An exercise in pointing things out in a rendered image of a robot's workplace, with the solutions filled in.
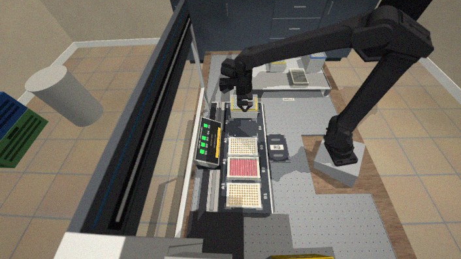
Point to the yellow open-top bin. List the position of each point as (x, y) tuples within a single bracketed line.
[(302, 256)]

